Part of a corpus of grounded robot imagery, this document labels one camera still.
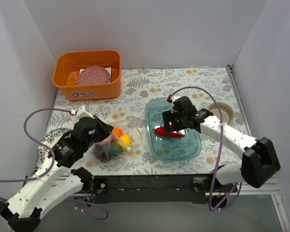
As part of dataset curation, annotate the red chili pepper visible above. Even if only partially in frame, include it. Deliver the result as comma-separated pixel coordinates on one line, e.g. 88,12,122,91
154,127,185,138
155,125,173,131

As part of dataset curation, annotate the dark red grape bunch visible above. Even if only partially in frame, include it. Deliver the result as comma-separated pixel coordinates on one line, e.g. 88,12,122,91
91,143,109,162

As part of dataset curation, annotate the green lime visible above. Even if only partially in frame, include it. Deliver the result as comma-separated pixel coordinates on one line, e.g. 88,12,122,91
108,143,124,158

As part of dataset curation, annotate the clear zip top bag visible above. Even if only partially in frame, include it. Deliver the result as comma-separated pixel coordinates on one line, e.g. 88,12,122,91
91,120,143,162

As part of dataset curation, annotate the yellow lemon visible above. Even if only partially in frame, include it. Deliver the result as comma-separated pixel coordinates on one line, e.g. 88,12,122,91
118,134,131,150

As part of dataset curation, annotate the orange fruit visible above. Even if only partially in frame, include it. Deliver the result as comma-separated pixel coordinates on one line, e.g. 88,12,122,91
114,127,123,137

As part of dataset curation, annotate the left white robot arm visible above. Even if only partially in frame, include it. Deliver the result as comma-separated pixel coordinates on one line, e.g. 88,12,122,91
0,116,114,232

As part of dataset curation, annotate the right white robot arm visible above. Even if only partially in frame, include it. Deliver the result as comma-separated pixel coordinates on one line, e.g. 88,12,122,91
162,96,281,192

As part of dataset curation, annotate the blue patterned plate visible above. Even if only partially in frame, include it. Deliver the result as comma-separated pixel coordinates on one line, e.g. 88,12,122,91
38,128,71,162

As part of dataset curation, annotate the clear blue plastic tray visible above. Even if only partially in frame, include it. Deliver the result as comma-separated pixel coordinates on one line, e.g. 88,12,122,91
145,98,202,161

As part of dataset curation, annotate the floral tablecloth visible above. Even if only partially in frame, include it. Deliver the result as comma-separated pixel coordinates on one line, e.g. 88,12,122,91
36,67,261,176

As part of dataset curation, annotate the beige ceramic bowl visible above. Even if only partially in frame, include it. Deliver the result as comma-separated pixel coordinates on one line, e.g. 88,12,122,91
208,102,235,124

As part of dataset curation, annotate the orange plastic basket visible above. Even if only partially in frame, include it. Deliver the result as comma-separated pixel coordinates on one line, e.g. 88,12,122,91
52,50,121,101

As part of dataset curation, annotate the pink dotted plate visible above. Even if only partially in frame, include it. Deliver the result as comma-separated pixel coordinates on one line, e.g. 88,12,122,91
77,66,111,86

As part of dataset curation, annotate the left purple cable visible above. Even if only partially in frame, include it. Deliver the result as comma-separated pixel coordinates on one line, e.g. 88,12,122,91
0,108,109,220

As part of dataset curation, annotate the aluminium frame rail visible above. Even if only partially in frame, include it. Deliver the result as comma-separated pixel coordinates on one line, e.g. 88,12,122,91
11,183,290,232

